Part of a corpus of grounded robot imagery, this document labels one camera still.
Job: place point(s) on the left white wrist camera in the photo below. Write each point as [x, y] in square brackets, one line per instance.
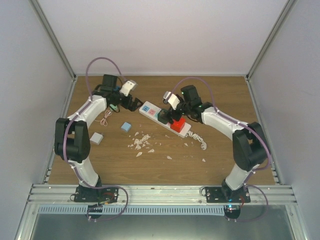
[127, 87]

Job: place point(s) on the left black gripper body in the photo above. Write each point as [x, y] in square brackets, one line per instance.
[126, 105]

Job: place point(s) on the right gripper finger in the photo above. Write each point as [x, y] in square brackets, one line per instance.
[164, 115]
[172, 121]

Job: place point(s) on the light blue plug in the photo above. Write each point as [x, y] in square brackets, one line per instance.
[126, 126]

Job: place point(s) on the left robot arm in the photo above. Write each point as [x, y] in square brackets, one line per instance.
[72, 140]

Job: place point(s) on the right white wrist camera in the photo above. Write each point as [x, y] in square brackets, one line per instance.
[172, 99]

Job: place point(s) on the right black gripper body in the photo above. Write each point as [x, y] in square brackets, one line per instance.
[174, 115]

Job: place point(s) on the aluminium front rail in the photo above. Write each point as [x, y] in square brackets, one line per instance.
[162, 195]

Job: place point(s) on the white grey plug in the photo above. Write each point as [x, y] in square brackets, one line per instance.
[96, 138]

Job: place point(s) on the grey slotted cable duct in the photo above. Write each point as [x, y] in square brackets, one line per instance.
[196, 210]

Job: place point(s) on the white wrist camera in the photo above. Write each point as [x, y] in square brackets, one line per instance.
[172, 99]
[127, 87]

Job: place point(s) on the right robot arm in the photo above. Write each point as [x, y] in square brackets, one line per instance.
[249, 145]

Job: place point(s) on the mint green charger plug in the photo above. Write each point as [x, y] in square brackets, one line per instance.
[114, 108]

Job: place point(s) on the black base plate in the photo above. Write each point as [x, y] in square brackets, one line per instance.
[219, 194]
[89, 195]

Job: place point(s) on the red cube socket adapter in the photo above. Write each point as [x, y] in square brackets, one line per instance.
[179, 126]

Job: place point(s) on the right aluminium corner post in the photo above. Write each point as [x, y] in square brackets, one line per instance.
[289, 4]

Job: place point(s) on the left aluminium corner post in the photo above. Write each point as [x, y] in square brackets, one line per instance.
[52, 36]

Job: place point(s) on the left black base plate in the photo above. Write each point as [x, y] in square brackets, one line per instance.
[89, 195]

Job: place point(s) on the white power strip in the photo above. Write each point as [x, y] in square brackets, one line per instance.
[151, 111]

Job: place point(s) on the dark green cube adapter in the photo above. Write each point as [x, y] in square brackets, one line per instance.
[163, 121]

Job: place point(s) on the aluminium corner post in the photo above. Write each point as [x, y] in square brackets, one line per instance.
[289, 4]
[52, 36]

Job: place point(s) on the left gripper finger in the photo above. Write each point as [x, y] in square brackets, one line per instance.
[135, 106]
[137, 101]

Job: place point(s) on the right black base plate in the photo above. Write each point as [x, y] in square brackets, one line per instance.
[219, 194]

